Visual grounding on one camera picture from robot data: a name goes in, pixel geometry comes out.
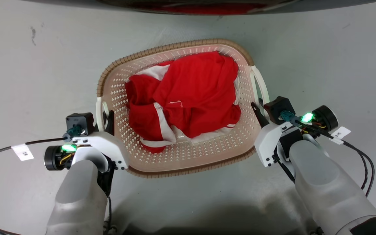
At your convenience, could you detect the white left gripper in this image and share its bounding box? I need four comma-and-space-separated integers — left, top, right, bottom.
72, 110, 130, 170

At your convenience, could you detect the beige perforated plastic laundry basket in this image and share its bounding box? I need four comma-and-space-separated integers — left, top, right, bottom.
96, 39, 270, 179

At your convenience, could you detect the white cable label tag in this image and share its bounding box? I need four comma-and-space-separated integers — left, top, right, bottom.
329, 126, 351, 145
11, 144, 34, 162

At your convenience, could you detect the white left cable label tag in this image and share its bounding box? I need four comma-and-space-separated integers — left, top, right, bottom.
11, 144, 34, 162

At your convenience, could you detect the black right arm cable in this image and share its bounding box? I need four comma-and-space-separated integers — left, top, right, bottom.
341, 140, 375, 198

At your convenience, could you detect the white right cable label tag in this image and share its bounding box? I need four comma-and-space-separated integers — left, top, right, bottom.
329, 126, 351, 145

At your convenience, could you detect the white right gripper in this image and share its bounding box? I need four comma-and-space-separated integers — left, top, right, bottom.
251, 102, 295, 168

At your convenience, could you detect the red garment with white trim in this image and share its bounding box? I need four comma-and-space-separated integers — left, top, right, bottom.
125, 51, 242, 154

